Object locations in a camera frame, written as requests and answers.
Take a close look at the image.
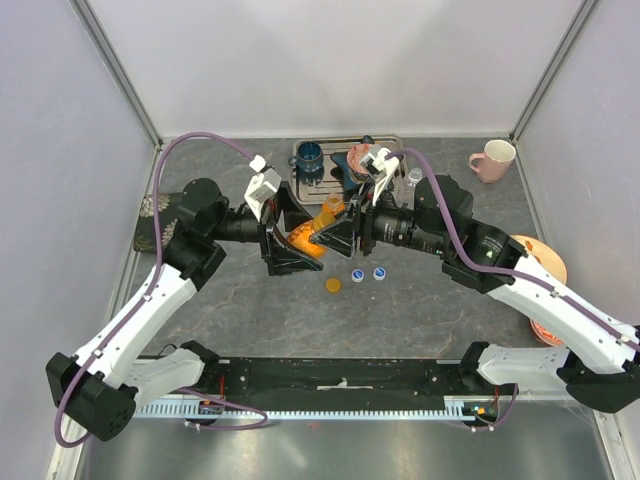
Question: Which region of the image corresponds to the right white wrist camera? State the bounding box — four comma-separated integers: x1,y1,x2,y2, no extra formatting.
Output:
358,144,400,206

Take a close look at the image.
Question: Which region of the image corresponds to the dark blue ceramic mug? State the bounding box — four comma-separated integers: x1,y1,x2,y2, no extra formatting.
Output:
289,141,324,173

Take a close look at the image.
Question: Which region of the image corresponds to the white blue bottle cap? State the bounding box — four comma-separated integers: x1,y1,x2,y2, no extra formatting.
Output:
351,269,365,283
373,267,387,281

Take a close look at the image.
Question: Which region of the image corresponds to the clear unlabelled water bottle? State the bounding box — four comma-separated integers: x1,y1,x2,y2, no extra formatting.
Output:
405,168,423,188

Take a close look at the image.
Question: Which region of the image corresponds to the black floral square plate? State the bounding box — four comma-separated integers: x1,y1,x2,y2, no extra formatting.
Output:
133,192,183,253

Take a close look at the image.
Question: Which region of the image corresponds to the orange juice bottle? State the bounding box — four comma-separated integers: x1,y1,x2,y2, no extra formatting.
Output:
287,194,346,259

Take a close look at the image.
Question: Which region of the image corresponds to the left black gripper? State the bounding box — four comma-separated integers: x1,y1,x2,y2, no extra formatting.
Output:
209,181,323,275

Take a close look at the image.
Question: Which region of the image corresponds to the pink ceramic mug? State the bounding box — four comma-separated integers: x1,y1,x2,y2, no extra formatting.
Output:
468,139,516,184

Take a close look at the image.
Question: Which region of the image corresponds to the beige bird painted plate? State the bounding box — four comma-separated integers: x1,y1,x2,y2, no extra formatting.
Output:
512,234,568,285

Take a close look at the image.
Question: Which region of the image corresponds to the white slotted cable duct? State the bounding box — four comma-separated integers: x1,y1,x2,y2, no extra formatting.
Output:
134,395,475,421

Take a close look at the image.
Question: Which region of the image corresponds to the blue star shaped dish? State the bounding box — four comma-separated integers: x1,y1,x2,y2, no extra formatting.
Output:
330,135,376,192

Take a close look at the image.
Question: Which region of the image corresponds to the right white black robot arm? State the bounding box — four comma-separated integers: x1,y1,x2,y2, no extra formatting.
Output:
311,175,639,413

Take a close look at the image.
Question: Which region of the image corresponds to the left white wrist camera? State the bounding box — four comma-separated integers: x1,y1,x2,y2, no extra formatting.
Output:
244,155,282,222

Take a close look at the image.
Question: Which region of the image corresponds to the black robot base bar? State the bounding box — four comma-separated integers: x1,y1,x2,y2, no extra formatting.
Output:
204,357,481,412

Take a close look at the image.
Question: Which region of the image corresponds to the red floral small bowl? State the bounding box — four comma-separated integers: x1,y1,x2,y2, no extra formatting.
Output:
530,320,564,347

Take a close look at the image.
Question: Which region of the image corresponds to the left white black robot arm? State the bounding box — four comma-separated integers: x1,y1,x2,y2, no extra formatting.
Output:
45,178,322,448

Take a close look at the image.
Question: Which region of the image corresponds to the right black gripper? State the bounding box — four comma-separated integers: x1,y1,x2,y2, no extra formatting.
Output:
312,177,450,259

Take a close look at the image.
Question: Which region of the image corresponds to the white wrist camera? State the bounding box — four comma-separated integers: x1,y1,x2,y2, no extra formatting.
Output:
358,144,400,206
244,155,282,222

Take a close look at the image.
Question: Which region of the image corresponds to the red patterned small bowl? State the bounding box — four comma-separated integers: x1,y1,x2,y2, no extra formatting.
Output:
347,143,372,176

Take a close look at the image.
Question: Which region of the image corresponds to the silver metal tray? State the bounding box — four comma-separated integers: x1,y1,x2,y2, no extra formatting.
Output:
291,134,406,206

